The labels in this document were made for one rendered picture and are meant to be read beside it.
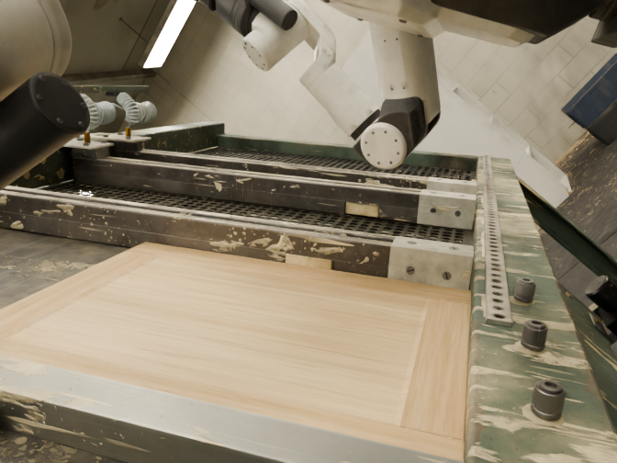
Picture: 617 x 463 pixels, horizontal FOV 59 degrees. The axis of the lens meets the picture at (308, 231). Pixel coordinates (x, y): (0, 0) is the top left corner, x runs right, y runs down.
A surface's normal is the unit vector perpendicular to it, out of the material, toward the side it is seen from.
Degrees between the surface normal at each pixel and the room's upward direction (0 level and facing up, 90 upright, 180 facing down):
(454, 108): 90
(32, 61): 160
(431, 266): 90
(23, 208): 90
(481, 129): 90
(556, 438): 55
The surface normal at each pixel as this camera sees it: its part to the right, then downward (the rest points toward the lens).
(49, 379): 0.05, -0.96
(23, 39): 0.98, 0.11
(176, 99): -0.35, 0.31
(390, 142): -0.47, 0.47
